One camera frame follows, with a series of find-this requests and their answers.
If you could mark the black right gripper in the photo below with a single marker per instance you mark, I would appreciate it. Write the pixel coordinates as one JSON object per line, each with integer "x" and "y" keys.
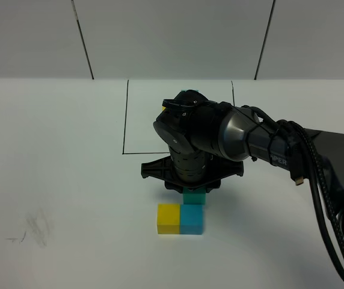
{"x": 191, "y": 171}

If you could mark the blue block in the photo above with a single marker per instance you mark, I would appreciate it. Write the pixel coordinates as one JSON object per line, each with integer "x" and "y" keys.
{"x": 191, "y": 219}

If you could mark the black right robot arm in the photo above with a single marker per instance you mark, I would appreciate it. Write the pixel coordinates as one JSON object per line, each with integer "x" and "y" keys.
{"x": 209, "y": 141}

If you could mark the green template block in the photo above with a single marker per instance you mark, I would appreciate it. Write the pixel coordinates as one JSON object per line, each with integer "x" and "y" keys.
{"x": 189, "y": 90}

